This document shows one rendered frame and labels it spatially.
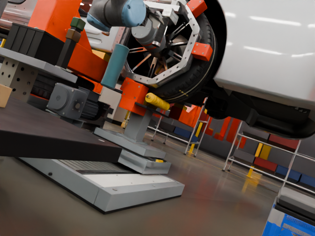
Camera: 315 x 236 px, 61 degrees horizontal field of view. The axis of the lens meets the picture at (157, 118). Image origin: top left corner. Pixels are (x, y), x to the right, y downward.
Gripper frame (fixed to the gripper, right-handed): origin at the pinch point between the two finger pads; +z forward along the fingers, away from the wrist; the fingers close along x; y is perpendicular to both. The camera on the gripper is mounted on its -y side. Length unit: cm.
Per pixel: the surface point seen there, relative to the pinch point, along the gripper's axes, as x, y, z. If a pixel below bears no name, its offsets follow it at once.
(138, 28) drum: -18.2, -1.0, 16.0
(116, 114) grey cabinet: -305, 58, 429
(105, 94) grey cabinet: -352, 22, 420
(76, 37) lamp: -10.3, 24.5, -29.0
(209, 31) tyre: 12.0, -16.5, 39.7
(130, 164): -2, 72, 32
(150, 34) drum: -11.0, 0.0, 18.2
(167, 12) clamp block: 0.5, -8.8, 8.5
